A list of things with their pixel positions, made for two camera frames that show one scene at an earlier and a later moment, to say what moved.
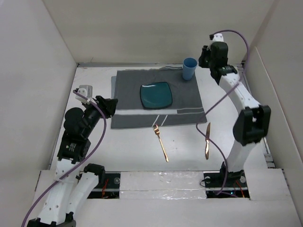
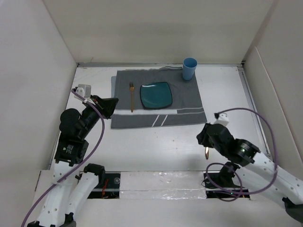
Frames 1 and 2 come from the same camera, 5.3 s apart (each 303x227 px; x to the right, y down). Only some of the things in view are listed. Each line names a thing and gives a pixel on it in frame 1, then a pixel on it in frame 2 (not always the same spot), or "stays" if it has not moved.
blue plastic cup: x=189 y=64 stays
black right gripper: x=204 y=51 -> x=201 y=136
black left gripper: x=108 y=105 stays
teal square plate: x=155 y=95 stays
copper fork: x=157 y=132 -> x=131 y=88
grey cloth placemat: x=187 y=107 stays
